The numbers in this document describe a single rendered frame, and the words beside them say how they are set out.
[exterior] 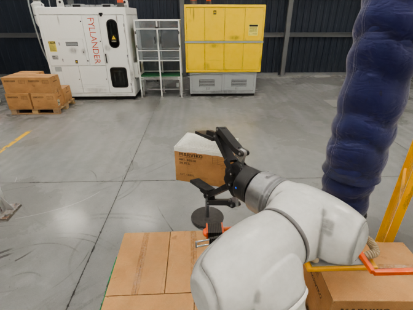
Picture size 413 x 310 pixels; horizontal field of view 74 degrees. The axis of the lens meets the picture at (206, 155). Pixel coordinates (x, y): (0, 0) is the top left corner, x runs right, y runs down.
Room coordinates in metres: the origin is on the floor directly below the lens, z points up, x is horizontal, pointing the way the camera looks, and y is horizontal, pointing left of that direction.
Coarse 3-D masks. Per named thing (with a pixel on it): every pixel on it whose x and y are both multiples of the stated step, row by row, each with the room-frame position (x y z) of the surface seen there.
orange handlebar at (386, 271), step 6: (228, 228) 1.04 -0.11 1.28; (204, 234) 1.00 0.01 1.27; (360, 258) 0.86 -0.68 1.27; (366, 258) 0.85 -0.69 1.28; (366, 264) 0.82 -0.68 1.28; (372, 270) 0.79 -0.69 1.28; (378, 270) 0.79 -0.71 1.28; (384, 270) 0.79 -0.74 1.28; (390, 270) 0.79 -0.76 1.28; (396, 270) 0.79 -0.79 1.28; (402, 270) 0.79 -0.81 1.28; (408, 270) 0.79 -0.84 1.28
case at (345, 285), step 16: (384, 256) 1.16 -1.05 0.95; (400, 256) 1.16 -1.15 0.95; (304, 272) 1.23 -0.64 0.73; (320, 272) 1.06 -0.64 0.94; (336, 272) 1.05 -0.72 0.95; (352, 272) 1.05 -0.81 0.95; (368, 272) 1.05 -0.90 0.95; (320, 288) 1.01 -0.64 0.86; (336, 288) 0.95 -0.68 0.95; (352, 288) 0.95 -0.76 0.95; (368, 288) 0.95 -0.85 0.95; (384, 288) 0.95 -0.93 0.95; (400, 288) 0.95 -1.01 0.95; (320, 304) 0.97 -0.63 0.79; (336, 304) 0.88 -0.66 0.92; (352, 304) 0.88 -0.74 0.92; (368, 304) 0.88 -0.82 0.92; (384, 304) 0.88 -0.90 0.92; (400, 304) 0.88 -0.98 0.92
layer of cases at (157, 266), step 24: (144, 240) 1.70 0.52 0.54; (168, 240) 1.70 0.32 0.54; (192, 240) 1.70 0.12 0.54; (120, 264) 1.46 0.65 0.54; (144, 264) 1.46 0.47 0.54; (168, 264) 1.46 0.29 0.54; (192, 264) 1.46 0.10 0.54; (120, 288) 1.25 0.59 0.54; (144, 288) 1.25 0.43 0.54; (168, 288) 1.25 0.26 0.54
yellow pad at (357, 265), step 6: (306, 264) 0.92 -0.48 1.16; (312, 264) 0.92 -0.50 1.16; (318, 264) 0.92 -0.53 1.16; (324, 264) 0.92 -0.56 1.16; (330, 264) 0.92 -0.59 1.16; (336, 264) 0.92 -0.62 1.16; (354, 264) 0.92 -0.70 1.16; (360, 264) 0.92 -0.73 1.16; (372, 264) 0.92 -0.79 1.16; (312, 270) 0.89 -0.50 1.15; (318, 270) 0.90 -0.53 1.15; (324, 270) 0.90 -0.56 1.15; (330, 270) 0.90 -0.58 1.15; (336, 270) 0.90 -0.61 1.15; (342, 270) 0.90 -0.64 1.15; (348, 270) 0.90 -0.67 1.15; (354, 270) 0.90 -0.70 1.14; (360, 270) 0.90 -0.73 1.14
